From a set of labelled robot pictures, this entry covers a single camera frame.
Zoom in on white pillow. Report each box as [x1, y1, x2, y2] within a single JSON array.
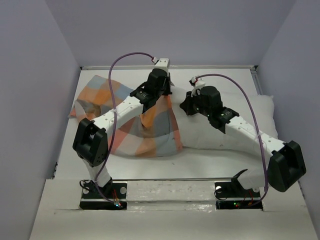
[[170, 86, 278, 156]]

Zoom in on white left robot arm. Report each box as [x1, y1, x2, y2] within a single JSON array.
[[72, 66, 171, 198]]

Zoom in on aluminium table edge rail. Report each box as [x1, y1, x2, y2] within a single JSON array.
[[79, 64, 259, 71]]

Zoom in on colourful checked pillowcase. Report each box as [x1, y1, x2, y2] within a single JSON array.
[[69, 75, 183, 158]]

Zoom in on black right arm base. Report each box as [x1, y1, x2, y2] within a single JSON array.
[[213, 169, 263, 210]]

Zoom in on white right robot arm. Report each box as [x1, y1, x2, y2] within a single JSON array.
[[180, 86, 307, 196]]

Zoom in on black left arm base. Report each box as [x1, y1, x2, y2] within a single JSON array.
[[79, 180, 128, 211]]

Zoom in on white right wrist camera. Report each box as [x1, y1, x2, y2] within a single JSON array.
[[189, 76, 206, 97]]

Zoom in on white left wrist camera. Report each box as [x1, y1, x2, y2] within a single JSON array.
[[151, 57, 170, 74]]

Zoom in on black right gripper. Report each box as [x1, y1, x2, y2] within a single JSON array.
[[178, 89, 211, 118]]

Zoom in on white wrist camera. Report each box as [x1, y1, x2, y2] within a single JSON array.
[[151, 57, 170, 74], [189, 76, 206, 97]]

